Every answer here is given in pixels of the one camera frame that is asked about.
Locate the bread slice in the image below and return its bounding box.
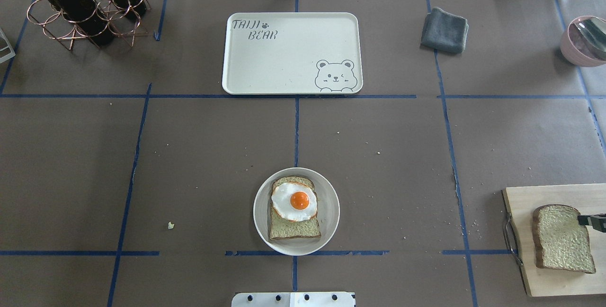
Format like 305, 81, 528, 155
532, 204, 597, 274
268, 176, 321, 241

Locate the cream bear serving tray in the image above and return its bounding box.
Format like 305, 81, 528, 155
222, 12, 363, 95

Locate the wooden cutting board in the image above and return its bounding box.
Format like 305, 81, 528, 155
503, 183, 606, 297

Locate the pink bowl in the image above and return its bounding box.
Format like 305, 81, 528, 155
560, 16, 606, 67

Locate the metal scoop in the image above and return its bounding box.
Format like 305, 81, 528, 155
574, 17, 606, 60

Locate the grey folded cloth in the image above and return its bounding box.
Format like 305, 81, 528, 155
420, 7, 468, 54

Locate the white round plate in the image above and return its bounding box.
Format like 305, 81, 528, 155
252, 167, 340, 256

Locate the fried egg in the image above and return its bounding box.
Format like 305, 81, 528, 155
271, 181, 318, 222

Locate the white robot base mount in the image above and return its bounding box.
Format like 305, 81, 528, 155
231, 291, 356, 307

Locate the copper wire bottle rack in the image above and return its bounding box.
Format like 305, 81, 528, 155
27, 0, 150, 50

